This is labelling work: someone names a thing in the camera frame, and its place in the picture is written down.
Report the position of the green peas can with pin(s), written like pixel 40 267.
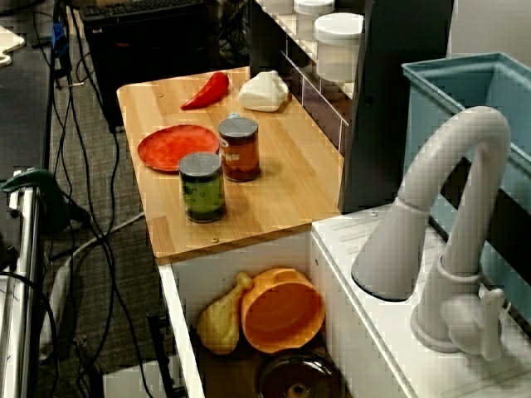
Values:
pixel 203 190

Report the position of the brown beans can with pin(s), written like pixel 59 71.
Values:
pixel 240 157

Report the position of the white cloth lump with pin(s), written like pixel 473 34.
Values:
pixel 263 93

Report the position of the red round plate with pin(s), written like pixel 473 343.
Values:
pixel 174 145

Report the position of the orange toy pot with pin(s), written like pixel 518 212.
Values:
pixel 282 315

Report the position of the red chili pepper toy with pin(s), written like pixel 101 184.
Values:
pixel 209 91

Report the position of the yellow toy chicken drumstick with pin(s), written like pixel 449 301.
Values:
pixel 220 319

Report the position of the dark kitchen hutch shelf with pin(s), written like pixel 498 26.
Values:
pixel 386 124

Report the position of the white toy sink unit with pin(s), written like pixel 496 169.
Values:
pixel 352 331

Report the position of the tall white lidded jar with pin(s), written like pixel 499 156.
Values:
pixel 338 45

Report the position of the dark round pot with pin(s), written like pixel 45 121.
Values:
pixel 298 373

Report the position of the small white lidded jar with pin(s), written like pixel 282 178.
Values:
pixel 313 8

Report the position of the grey toy faucet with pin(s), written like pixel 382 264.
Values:
pixel 464 290

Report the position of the green clamp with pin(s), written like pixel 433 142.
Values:
pixel 45 182

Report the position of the blue plastic bin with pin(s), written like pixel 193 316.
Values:
pixel 456 83

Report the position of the black keyboard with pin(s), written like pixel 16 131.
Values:
pixel 145 6

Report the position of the white box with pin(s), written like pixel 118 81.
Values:
pixel 128 381

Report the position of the white power strip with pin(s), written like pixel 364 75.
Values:
pixel 56 298

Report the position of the dark desk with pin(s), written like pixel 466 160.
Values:
pixel 20 116

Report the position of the metal frame rail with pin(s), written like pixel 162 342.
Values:
pixel 22 269

